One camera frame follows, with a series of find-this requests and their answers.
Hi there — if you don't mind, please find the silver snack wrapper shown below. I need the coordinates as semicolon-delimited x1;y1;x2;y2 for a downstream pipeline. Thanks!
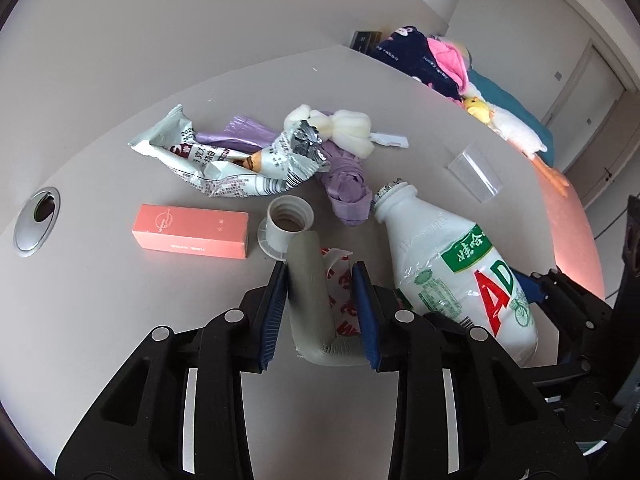
129;105;330;198

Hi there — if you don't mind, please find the black wall socket panel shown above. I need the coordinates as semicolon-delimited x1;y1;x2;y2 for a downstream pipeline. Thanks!
349;30;382;55

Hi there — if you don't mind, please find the pink bed sheet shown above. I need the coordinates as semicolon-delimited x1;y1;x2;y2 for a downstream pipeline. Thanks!
530;155;605;299

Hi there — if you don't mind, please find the white AD milk bottle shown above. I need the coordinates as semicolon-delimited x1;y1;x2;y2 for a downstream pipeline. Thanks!
372;179;538;366

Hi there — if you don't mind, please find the clear plastic case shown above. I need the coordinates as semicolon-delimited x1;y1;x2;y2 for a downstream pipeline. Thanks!
447;144;502;203

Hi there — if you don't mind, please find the white cotton knot toy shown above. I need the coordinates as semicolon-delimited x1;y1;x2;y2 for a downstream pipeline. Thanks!
283;104;374;159

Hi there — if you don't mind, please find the white door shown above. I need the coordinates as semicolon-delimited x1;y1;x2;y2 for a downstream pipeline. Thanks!
542;37;634;129

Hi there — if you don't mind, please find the white threaded cap ring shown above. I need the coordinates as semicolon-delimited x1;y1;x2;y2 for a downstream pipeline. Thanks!
256;194;317;262

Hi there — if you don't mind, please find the yellow duck plush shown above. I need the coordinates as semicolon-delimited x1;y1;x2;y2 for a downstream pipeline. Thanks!
463;96;494;125

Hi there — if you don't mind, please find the white goose plush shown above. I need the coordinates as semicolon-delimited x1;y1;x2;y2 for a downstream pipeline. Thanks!
462;82;570;197

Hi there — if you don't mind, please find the pink cardboard box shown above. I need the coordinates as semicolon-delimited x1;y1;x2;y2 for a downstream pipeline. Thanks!
131;204;248;260

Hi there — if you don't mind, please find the navy pink clothes pile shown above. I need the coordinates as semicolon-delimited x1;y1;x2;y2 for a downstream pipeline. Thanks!
370;26;469;102

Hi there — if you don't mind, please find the purple plastic bag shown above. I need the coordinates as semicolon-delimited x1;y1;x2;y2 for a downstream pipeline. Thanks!
193;109;376;228

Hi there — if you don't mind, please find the silver desk grommet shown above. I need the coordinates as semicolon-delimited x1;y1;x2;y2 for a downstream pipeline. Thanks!
13;186;61;257

